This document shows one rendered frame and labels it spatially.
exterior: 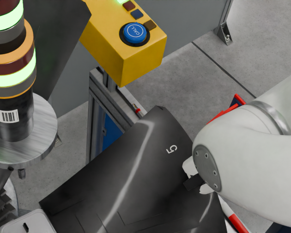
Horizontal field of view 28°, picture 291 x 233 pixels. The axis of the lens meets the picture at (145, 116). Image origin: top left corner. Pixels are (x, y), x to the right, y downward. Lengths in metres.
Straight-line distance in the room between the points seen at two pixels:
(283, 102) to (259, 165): 0.08
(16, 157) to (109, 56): 0.60
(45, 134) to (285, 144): 0.19
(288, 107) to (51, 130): 0.20
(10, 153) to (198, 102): 1.83
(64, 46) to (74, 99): 1.47
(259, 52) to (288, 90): 1.97
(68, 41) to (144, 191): 0.25
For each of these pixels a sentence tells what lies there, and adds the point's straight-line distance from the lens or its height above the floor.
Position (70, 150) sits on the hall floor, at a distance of 2.11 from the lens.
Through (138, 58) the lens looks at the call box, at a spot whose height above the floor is 1.05.
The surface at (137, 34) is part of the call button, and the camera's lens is 1.02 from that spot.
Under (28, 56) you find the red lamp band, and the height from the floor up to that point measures 1.56.
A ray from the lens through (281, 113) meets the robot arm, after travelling 0.53.
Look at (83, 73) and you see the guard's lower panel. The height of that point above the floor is 0.25.
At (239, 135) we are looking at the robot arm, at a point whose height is 1.46.
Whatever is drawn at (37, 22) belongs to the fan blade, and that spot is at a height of 1.39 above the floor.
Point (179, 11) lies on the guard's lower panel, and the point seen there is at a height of 0.30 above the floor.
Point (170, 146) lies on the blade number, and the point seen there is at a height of 1.17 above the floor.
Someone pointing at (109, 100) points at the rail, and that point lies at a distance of 1.23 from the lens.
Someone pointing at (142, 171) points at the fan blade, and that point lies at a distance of 0.78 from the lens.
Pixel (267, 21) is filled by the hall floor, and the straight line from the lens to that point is 2.61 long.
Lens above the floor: 1.87
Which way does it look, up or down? 58 degrees down
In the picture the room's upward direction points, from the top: 12 degrees clockwise
